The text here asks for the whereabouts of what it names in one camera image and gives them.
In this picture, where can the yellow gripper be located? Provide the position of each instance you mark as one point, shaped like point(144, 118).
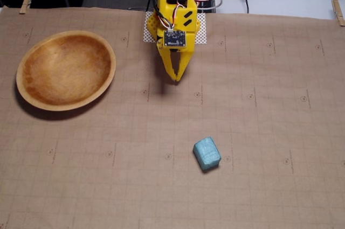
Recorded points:
point(172, 63)

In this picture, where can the blue foam block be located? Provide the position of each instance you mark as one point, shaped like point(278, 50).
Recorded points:
point(207, 154)

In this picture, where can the yellow robot base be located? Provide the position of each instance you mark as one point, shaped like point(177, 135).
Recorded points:
point(152, 24)

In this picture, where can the round wooden bowl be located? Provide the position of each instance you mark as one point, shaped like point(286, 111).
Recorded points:
point(66, 70)

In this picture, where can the white perforated mesh pad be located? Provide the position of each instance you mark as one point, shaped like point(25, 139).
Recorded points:
point(202, 29)

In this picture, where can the brown grid paper mat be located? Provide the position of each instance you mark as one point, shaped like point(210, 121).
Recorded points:
point(107, 172)

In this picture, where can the wooden clothespin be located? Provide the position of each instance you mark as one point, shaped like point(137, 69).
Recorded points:
point(338, 10)
point(26, 0)

